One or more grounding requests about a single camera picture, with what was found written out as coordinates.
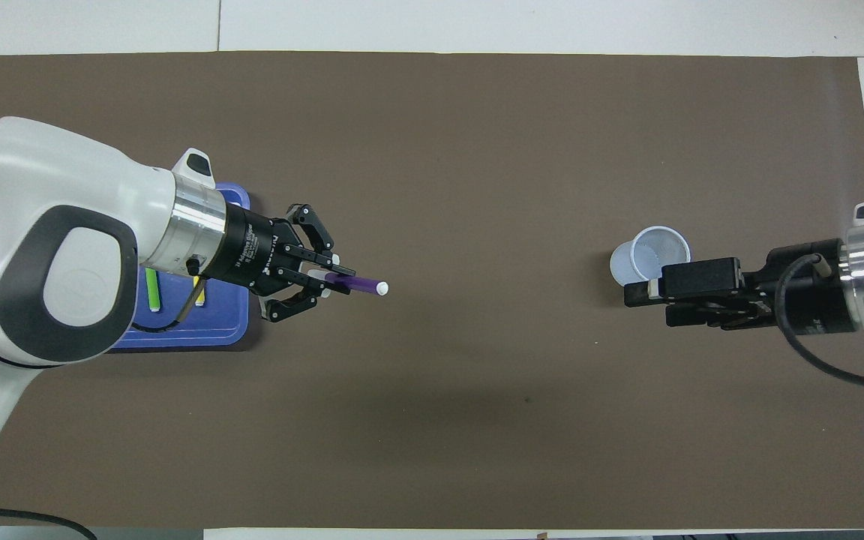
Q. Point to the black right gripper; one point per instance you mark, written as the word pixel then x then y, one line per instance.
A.
pixel 807 289

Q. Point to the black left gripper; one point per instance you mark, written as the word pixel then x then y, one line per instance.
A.
pixel 252 251

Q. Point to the purple pen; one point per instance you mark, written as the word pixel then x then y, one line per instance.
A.
pixel 364 285

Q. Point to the yellow pen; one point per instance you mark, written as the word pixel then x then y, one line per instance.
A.
pixel 199 298

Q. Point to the green pen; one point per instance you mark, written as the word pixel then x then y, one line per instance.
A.
pixel 152 292

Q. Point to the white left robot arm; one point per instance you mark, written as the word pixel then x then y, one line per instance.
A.
pixel 64 172

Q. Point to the translucent plastic cup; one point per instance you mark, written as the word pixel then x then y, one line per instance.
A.
pixel 661 244

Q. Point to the blue plastic tray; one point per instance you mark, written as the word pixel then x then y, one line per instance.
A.
pixel 214 322

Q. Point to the brown table mat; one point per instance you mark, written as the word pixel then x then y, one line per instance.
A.
pixel 477 412

